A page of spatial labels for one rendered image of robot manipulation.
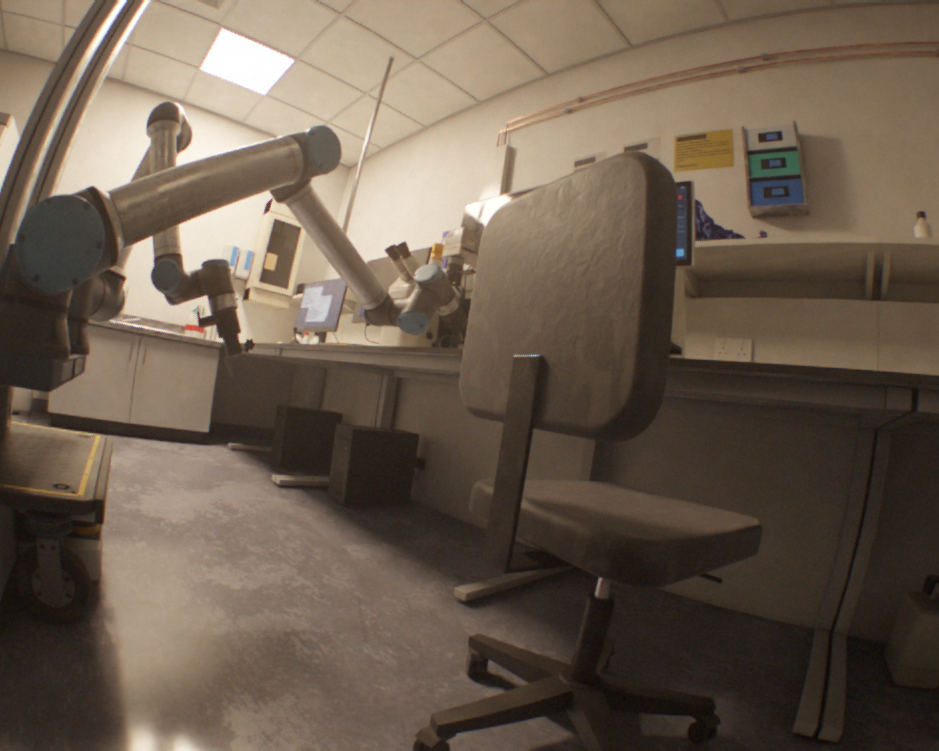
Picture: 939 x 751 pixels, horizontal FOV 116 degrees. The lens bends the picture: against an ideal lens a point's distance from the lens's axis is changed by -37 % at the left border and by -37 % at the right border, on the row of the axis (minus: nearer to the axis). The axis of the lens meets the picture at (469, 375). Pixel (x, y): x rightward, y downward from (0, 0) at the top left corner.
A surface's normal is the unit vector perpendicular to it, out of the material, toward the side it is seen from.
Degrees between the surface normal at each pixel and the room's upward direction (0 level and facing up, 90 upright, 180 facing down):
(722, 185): 90
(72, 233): 93
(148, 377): 90
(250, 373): 90
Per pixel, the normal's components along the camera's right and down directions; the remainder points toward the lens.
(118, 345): 0.70, 0.07
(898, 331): -0.70, -0.15
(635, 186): -0.85, -0.16
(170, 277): 0.32, 0.07
